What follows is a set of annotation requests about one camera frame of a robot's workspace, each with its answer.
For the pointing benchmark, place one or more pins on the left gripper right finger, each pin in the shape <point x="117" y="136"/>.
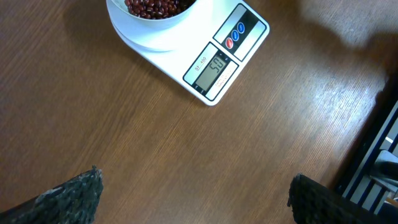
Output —
<point x="311" y="202"/>

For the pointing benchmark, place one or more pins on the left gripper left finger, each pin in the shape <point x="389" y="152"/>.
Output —
<point x="73" y="202"/>

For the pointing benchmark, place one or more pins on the white digital kitchen scale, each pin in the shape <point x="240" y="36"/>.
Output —
<point x="205" y="52"/>

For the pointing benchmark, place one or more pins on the grey object beyond table edge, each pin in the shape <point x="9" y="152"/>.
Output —
<point x="384" y="170"/>

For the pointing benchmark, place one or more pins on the white round bowl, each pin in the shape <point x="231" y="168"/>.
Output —
<point x="158" y="23"/>

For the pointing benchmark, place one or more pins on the red beans in bowl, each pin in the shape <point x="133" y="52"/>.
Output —
<point x="157" y="9"/>

